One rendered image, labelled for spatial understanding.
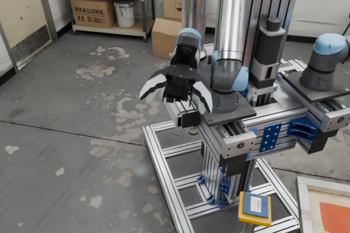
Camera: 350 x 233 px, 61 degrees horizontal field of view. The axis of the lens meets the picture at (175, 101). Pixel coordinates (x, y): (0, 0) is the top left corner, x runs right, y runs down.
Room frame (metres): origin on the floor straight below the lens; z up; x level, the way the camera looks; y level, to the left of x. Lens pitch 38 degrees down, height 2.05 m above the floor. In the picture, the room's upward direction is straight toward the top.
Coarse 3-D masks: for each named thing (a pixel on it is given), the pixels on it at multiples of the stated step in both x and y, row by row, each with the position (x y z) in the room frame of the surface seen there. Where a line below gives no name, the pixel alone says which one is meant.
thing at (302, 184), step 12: (300, 180) 0.80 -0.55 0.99; (312, 180) 0.80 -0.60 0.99; (300, 192) 0.74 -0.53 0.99; (324, 192) 0.77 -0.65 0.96; (336, 192) 0.76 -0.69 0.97; (348, 192) 0.75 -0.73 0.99; (300, 204) 0.69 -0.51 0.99; (300, 216) 0.64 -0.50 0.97; (300, 228) 0.60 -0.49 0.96; (312, 228) 0.58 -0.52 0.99
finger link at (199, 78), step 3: (198, 75) 0.58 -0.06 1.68; (198, 78) 0.57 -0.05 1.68; (201, 78) 0.57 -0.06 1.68; (189, 81) 0.57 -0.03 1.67; (192, 81) 0.57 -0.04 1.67; (195, 81) 0.56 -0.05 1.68; (198, 81) 0.56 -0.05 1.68; (201, 81) 0.56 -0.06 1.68; (204, 81) 0.56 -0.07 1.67; (204, 84) 0.55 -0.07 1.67; (207, 84) 0.55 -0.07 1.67; (207, 87) 0.54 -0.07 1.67
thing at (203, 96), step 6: (198, 84) 0.55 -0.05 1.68; (192, 90) 0.54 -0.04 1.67; (198, 90) 0.52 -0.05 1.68; (204, 90) 0.53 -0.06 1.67; (198, 96) 0.52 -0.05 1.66; (204, 96) 0.50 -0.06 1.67; (210, 96) 0.51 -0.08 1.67; (198, 102) 0.53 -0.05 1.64; (204, 102) 0.49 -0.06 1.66; (210, 102) 0.49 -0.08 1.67; (198, 108) 0.53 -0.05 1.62; (204, 108) 0.51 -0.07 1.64; (210, 108) 0.48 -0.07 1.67
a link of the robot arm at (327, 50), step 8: (320, 40) 1.17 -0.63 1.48; (328, 40) 1.16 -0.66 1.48; (336, 40) 1.15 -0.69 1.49; (344, 40) 1.15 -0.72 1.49; (320, 48) 1.14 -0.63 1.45; (328, 48) 1.12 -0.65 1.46; (336, 48) 1.11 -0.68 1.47; (344, 48) 1.14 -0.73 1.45; (312, 56) 1.17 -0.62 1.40; (320, 56) 1.13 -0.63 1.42; (328, 56) 1.12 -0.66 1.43; (336, 56) 1.12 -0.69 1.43; (344, 56) 1.13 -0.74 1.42; (312, 64) 1.15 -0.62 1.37; (320, 64) 1.12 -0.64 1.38; (328, 64) 1.11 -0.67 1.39; (336, 64) 1.13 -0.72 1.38
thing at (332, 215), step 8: (320, 208) 0.69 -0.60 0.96; (328, 208) 0.69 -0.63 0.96; (336, 208) 0.69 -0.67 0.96; (344, 208) 0.69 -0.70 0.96; (328, 216) 0.65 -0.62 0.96; (336, 216) 0.65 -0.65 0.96; (344, 216) 0.65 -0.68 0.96; (328, 224) 0.62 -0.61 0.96; (336, 224) 0.62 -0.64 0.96; (344, 224) 0.62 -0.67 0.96; (336, 232) 0.59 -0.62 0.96; (344, 232) 0.59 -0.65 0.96
